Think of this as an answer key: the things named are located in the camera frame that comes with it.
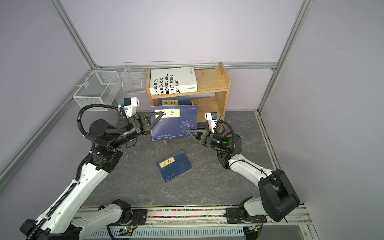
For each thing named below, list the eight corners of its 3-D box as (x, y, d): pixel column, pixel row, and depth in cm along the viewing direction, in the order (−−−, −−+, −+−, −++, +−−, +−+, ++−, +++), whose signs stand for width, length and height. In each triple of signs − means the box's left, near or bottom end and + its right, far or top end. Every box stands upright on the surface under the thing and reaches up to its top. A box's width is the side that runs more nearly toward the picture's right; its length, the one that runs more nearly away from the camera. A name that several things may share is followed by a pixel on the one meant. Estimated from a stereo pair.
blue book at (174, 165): (165, 182, 87) (164, 181, 85) (156, 164, 94) (156, 162, 92) (192, 167, 93) (192, 165, 91) (183, 151, 100) (182, 149, 98)
